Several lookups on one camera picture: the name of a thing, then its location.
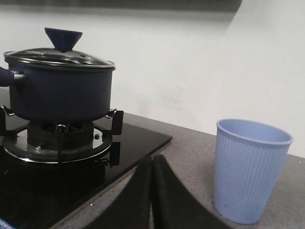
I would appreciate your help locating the black round gas burner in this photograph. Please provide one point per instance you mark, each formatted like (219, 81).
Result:
(47, 135)

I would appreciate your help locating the glass lid with blue knob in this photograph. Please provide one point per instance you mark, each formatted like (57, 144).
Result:
(62, 53)

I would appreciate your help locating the black pot support grate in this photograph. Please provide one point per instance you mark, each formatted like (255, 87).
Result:
(59, 143)

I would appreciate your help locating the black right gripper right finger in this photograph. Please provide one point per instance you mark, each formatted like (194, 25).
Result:
(174, 207)

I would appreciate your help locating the black glass gas stove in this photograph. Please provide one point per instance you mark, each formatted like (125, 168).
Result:
(37, 196)

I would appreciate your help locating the blue energy label sticker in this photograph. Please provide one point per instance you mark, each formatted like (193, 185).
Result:
(5, 225)

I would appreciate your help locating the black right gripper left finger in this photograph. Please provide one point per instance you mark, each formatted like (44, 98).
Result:
(131, 209)

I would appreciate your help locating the light blue ribbed cup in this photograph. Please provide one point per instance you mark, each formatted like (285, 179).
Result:
(248, 158)

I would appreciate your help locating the dark blue cooking pot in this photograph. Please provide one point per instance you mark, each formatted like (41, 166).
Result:
(57, 94)

